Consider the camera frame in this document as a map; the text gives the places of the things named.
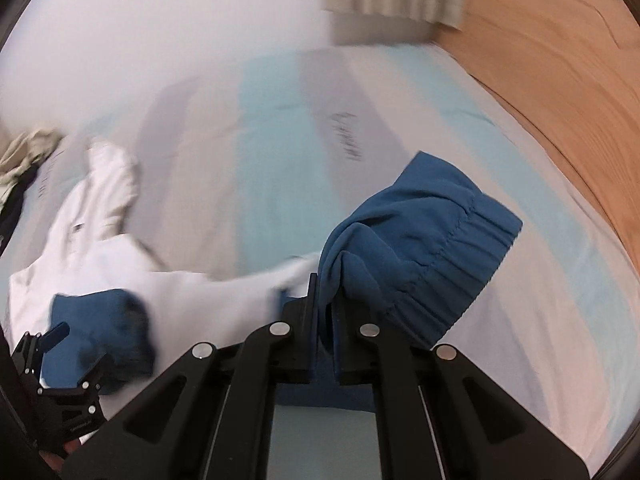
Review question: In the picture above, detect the striped bed sheet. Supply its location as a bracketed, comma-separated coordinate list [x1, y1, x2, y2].
[1, 46, 639, 471]

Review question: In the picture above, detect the white and blue hoodie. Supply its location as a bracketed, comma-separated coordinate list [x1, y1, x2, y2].
[8, 140, 523, 414]

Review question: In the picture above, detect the pile of clothes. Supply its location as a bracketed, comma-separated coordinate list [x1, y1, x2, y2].
[0, 129, 63, 252]

